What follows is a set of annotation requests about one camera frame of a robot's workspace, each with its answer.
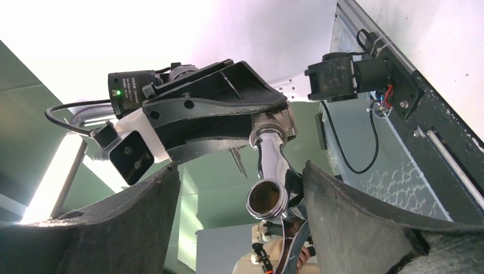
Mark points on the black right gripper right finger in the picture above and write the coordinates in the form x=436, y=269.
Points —
x=354, y=232

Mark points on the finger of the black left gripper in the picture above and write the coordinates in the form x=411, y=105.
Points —
x=219, y=90
x=204, y=146

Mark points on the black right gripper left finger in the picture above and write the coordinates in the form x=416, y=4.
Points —
x=127, y=232

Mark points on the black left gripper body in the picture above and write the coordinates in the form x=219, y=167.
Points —
x=181, y=132

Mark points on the threaded metal pipe fitting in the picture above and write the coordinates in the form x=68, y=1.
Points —
x=280, y=120

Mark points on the chrome water faucet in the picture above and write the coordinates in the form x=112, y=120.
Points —
x=277, y=195

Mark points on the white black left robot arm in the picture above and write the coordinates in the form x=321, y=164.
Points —
x=127, y=92

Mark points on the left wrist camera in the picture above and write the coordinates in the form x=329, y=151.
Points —
x=131, y=145

